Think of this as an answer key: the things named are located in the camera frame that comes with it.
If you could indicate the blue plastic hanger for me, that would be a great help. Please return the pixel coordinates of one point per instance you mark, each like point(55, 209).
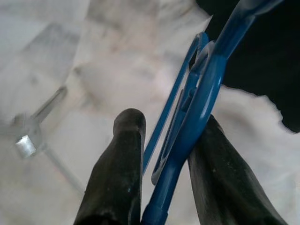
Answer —
point(178, 168)

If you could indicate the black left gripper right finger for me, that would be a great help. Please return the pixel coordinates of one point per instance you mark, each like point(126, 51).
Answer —
point(229, 187)

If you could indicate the black printed t-shirt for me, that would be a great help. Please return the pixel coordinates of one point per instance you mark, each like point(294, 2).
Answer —
point(262, 58)

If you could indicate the silver metal clothes rack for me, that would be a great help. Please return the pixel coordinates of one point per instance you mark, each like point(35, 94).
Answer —
point(25, 145)

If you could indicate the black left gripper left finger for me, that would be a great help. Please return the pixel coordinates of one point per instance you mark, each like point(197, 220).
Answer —
point(117, 178)

